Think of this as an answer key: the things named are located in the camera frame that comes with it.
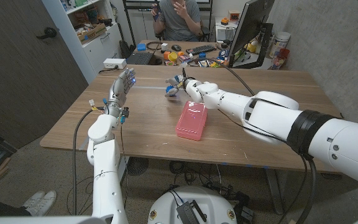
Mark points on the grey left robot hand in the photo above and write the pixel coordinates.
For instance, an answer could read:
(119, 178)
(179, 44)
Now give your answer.
(120, 90)

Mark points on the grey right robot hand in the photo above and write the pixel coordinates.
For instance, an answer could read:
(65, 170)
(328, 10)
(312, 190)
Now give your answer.
(179, 85)

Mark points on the blue stress ball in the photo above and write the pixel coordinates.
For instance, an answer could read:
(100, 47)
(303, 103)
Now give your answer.
(169, 89)

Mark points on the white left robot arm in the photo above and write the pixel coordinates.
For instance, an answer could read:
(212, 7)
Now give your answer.
(104, 174)

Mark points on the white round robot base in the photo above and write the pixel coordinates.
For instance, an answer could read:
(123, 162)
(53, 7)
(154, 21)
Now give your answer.
(163, 205)

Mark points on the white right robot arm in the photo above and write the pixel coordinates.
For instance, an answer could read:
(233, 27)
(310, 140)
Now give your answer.
(275, 118)

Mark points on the pink plastic container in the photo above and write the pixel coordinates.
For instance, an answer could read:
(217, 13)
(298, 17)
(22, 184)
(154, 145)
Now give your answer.
(192, 121)

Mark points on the white power strip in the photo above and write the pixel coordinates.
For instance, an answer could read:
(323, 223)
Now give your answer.
(114, 63)

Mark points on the yellow cup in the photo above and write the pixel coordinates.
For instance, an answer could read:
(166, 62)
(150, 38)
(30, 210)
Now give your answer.
(173, 57)

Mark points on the black computer mouse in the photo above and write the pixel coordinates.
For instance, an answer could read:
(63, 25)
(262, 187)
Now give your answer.
(176, 48)

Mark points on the black laptop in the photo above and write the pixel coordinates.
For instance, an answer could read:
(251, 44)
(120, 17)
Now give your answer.
(140, 58)

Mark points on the white small cube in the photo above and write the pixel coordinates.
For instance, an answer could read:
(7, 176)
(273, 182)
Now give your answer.
(164, 46)

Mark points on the black keyboard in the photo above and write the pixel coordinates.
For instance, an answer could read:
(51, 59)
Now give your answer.
(201, 49)

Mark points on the white shelf cabinet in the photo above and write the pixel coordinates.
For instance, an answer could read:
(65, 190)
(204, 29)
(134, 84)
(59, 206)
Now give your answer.
(98, 49)

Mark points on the blue small box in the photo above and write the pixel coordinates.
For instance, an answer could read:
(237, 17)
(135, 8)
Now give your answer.
(141, 47)

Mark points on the cardboard box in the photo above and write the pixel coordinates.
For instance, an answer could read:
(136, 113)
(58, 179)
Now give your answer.
(92, 33)

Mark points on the person in grey t-shirt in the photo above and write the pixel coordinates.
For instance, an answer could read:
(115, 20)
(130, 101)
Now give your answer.
(179, 21)

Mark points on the black round floor fan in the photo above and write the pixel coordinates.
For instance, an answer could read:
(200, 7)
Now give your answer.
(137, 166)

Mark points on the yellow duck toy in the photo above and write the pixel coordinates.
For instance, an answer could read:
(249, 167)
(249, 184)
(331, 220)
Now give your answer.
(251, 46)

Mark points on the orange small box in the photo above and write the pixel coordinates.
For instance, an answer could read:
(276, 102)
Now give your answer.
(234, 15)

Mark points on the black computer monitor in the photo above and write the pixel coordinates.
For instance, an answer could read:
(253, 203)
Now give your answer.
(250, 21)

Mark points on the white round canister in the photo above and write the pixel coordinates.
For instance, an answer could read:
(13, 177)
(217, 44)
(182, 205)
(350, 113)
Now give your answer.
(280, 43)

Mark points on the black electronics box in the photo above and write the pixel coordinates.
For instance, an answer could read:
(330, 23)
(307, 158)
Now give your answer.
(188, 214)

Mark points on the white sneaker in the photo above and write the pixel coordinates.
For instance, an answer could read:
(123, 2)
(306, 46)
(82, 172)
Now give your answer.
(46, 203)
(33, 199)

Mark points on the grey table leg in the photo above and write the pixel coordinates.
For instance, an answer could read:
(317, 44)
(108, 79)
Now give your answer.
(273, 189)

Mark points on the dark trouser leg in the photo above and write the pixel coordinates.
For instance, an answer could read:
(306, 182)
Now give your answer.
(2, 207)

